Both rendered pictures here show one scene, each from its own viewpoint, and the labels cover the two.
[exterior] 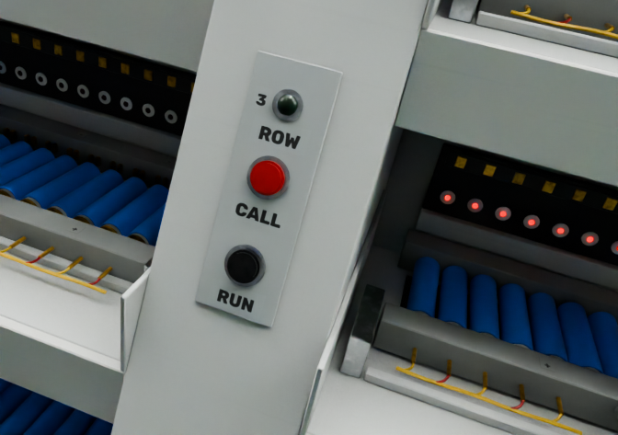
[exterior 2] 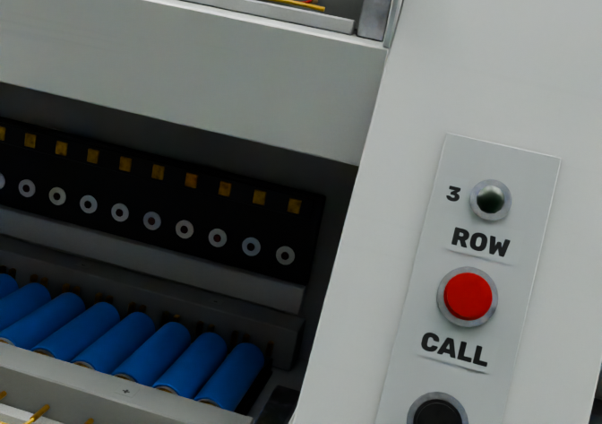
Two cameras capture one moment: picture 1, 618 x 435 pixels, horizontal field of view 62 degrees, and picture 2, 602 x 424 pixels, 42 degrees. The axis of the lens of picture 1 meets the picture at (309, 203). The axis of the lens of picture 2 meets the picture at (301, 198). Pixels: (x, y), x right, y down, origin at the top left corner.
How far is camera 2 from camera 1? 0.09 m
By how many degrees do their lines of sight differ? 15
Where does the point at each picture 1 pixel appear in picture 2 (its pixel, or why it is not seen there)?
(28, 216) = (56, 374)
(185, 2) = (339, 75)
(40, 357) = not seen: outside the picture
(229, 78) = (406, 168)
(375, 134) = not seen: outside the picture
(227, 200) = (408, 329)
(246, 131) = (433, 236)
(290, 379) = not seen: outside the picture
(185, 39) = (333, 120)
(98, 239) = (164, 405)
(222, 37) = (395, 116)
